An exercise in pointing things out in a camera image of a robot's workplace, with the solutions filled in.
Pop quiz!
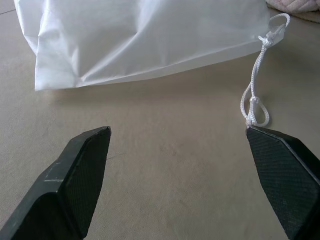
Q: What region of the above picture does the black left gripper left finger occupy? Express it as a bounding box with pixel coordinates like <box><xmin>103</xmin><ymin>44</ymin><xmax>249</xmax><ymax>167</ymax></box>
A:
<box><xmin>0</xmin><ymin>125</ymin><xmax>112</xmax><ymax>240</ymax></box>

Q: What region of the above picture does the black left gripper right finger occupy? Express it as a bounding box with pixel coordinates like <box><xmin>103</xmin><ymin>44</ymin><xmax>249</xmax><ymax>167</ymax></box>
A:
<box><xmin>245</xmin><ymin>125</ymin><xmax>320</xmax><ymax>240</ymax></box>

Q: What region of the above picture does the pink quilted cloth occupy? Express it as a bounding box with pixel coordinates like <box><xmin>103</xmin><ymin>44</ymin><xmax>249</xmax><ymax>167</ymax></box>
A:
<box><xmin>265</xmin><ymin>0</ymin><xmax>320</xmax><ymax>14</ymax></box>

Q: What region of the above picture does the white braided drawstring cord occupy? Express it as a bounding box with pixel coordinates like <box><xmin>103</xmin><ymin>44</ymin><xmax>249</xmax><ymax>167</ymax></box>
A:
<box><xmin>240</xmin><ymin>12</ymin><xmax>291</xmax><ymax>129</ymax></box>

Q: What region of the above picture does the white translucent drawstring bag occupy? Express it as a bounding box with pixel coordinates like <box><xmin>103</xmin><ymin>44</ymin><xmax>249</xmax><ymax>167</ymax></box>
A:
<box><xmin>13</xmin><ymin>0</ymin><xmax>285</xmax><ymax>91</ymax></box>

